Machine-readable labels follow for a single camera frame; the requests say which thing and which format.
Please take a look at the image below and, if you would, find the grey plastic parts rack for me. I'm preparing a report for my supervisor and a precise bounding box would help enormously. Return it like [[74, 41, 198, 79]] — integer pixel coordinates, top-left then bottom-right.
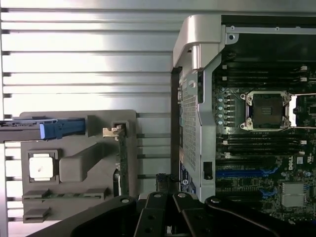
[[19, 110, 139, 225]]

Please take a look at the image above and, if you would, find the metal socket cover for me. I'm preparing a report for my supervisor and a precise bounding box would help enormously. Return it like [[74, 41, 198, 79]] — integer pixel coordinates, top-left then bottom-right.
[[289, 93, 316, 128]]

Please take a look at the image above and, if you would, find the blue expansion slot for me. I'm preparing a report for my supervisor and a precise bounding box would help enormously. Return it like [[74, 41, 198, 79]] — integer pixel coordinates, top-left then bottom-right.
[[216, 168, 277, 178]]

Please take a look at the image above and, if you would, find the hard disk with blue caddy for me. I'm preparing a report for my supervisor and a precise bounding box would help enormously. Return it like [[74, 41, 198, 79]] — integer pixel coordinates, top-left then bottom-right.
[[0, 118, 86, 142]]

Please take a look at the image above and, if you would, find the grey open PC case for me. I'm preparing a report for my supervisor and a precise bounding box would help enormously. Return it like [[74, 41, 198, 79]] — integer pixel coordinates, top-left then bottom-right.
[[170, 14, 316, 237]]

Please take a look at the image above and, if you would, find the green RAM stick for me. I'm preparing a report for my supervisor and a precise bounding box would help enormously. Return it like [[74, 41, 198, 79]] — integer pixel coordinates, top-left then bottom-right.
[[23, 193, 105, 200]]

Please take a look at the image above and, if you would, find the CPU socket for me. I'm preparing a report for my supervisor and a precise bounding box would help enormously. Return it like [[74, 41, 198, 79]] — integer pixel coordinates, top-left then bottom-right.
[[239, 90, 291, 129]]

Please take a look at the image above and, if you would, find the green Dell motherboard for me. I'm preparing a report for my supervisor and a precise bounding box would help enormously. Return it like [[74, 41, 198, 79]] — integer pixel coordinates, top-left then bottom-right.
[[213, 60, 316, 223]]

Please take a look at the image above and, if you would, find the silver CPU chip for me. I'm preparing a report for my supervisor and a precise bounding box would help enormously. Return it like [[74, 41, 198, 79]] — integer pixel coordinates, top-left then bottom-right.
[[29, 153, 54, 183]]

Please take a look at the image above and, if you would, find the silver chipset heatsink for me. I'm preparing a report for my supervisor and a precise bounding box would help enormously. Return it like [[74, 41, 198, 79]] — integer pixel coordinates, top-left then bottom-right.
[[282, 182, 305, 207]]

